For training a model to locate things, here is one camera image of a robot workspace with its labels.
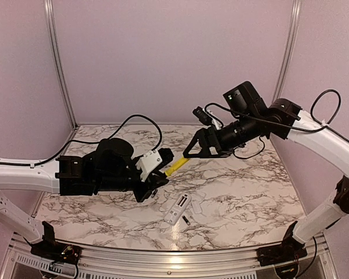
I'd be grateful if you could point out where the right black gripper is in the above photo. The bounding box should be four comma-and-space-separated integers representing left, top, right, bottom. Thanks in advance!
183, 110, 263, 158

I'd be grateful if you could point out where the black AAA battery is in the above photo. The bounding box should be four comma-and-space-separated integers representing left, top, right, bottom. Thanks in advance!
151, 189, 158, 198
182, 215, 190, 226

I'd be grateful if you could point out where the yellow handled screwdriver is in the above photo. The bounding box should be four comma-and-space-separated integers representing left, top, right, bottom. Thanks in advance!
165, 158, 190, 177

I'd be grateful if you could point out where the white remote control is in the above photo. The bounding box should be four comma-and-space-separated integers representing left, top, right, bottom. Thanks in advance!
163, 194, 192, 226

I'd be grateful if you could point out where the white battery compartment cover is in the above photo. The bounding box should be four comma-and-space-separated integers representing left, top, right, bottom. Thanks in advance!
191, 200, 202, 214

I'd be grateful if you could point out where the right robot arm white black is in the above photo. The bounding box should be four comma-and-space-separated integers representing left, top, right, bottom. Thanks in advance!
183, 81, 349, 266

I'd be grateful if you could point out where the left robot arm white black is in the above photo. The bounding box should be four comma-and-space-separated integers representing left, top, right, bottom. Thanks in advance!
0, 138, 174, 259

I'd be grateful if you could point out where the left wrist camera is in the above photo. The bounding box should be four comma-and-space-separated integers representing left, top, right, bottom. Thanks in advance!
136, 148, 174, 182

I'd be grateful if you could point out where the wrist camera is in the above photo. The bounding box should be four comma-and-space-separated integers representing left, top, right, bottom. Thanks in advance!
136, 148, 174, 182
193, 106, 224, 130

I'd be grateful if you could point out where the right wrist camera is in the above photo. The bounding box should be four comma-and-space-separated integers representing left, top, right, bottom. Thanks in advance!
193, 106, 224, 130

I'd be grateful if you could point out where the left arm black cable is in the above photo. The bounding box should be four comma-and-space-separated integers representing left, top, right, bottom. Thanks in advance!
31, 114, 163, 168

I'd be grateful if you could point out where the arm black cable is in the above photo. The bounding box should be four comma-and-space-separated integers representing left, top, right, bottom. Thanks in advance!
31, 114, 163, 168
310, 89, 341, 128

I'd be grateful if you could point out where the front aluminium rail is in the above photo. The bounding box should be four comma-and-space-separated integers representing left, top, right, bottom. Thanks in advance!
5, 239, 338, 279

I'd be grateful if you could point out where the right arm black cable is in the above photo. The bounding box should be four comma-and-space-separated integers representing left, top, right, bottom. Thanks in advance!
310, 89, 341, 128

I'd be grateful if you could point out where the right aluminium frame post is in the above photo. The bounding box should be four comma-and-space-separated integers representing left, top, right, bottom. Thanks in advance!
272, 0, 302, 101

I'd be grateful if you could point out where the aluminium frame post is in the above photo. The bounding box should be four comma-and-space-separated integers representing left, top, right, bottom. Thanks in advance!
44, 0, 78, 130
272, 0, 302, 101

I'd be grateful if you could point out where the left aluminium frame post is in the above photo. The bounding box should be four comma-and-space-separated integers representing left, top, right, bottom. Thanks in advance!
44, 0, 78, 130

